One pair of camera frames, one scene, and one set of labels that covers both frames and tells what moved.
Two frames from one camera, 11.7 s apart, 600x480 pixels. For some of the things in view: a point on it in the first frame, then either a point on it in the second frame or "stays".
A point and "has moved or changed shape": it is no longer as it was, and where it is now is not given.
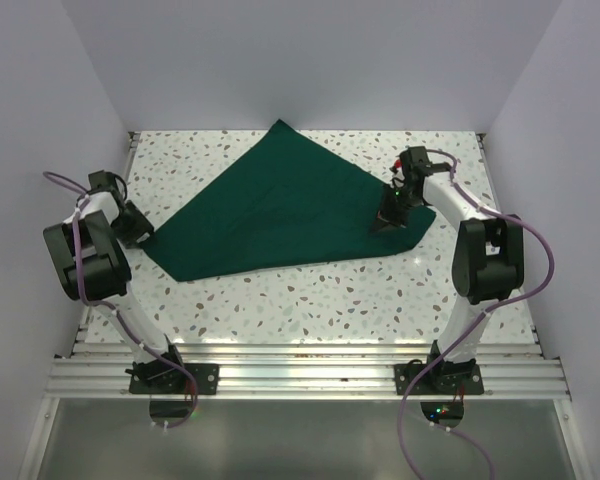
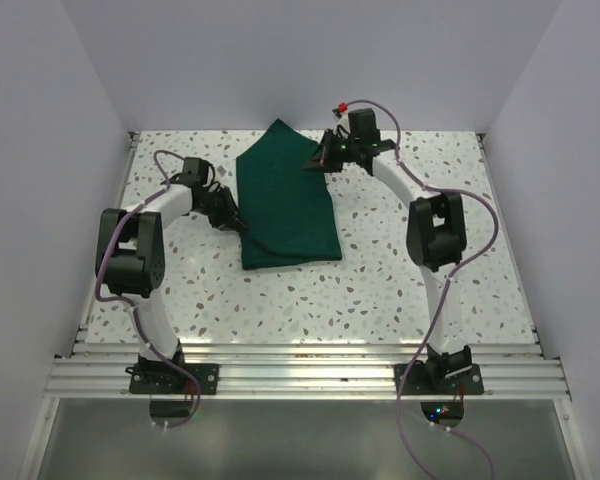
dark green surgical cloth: (284, 197) has moved or changed shape
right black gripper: (385, 212) to (322, 159)
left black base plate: (166, 378) stays
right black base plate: (455, 379) stays
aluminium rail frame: (292, 370) stays
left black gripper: (141, 227) to (229, 213)
